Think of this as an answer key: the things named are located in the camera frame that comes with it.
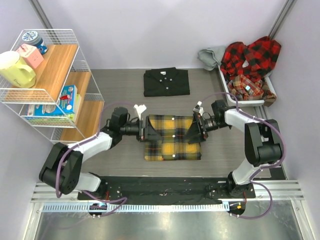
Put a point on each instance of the red black plaid shirt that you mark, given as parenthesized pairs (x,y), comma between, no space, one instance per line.
(254,61)

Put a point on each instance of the white slotted cable duct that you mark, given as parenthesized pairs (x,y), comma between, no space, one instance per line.
(81,207)

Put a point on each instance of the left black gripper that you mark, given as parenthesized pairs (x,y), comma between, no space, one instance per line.
(148,133)

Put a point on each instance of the green box on shelf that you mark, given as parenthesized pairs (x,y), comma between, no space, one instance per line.
(73,115)

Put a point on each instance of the yellow green pitcher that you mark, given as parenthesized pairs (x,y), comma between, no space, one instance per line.
(16,71)

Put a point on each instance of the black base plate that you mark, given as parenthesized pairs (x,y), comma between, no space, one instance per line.
(178,189)

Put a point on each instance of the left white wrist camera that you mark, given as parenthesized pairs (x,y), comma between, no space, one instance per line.
(139,109)

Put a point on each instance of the pink cube box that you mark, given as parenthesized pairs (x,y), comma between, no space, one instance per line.
(31,55)

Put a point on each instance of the yellow plaid long sleeve shirt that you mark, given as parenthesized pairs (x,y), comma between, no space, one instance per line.
(172,146)

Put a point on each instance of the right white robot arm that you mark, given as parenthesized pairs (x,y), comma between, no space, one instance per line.
(263,146)

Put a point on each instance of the white laundry basket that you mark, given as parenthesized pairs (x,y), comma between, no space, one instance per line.
(245,103)

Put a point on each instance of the brown plaid shirt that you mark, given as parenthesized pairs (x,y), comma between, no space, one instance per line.
(244,89)

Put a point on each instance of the white wire shelf rack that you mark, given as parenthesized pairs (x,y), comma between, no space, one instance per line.
(64,64)

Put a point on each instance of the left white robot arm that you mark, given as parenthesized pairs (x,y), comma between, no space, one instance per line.
(62,169)

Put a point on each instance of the folded black shirt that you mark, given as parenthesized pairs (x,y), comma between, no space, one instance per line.
(166,82)

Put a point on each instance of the blue product box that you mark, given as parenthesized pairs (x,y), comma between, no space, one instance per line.
(64,104)

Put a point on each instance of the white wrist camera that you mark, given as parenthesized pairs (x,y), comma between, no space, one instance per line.
(198,109)
(139,109)

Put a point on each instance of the blue patterned tin can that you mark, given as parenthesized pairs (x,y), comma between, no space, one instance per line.
(33,38)

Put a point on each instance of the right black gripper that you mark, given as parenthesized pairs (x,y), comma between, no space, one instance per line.
(197,134)

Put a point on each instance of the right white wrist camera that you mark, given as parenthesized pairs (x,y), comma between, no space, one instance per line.
(198,109)

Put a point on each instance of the grey crumpled shirt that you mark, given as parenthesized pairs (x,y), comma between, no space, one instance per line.
(211,57)

